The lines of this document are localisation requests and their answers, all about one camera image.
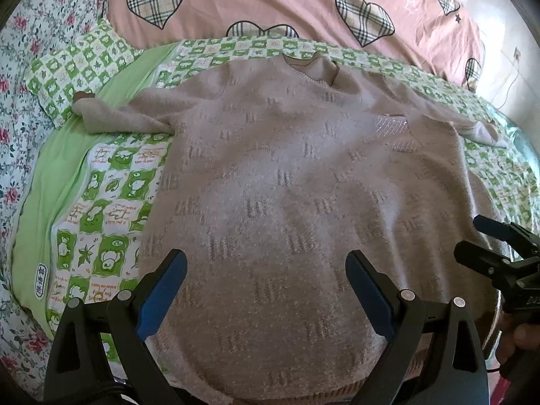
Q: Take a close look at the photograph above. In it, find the taupe knit sweater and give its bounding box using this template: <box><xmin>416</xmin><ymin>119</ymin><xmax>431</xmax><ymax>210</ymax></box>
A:
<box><xmin>73</xmin><ymin>55</ymin><xmax>504</xmax><ymax>404</ymax></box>

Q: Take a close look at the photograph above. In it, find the right hand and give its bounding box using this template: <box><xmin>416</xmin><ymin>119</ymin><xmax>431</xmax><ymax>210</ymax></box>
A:
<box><xmin>496</xmin><ymin>314</ymin><xmax>540</xmax><ymax>365</ymax></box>

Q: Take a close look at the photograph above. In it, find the green checkered frog quilt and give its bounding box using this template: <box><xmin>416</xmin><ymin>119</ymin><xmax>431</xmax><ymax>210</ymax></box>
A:
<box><xmin>13</xmin><ymin>37</ymin><xmax>539</xmax><ymax>334</ymax></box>

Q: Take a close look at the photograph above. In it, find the pink heart-patterned duvet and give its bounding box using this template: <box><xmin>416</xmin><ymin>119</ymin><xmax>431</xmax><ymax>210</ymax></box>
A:
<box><xmin>108</xmin><ymin>0</ymin><xmax>484</xmax><ymax>90</ymax></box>

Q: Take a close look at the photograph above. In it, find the green checkered pillow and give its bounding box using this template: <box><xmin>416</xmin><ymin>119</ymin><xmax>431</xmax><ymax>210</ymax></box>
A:
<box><xmin>25</xmin><ymin>18</ymin><xmax>143</xmax><ymax>128</ymax></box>

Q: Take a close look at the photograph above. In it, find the white floral bed sheet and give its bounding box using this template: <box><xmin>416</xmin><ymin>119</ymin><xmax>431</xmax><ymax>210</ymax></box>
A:
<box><xmin>1</xmin><ymin>0</ymin><xmax>106</xmax><ymax>398</ymax></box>

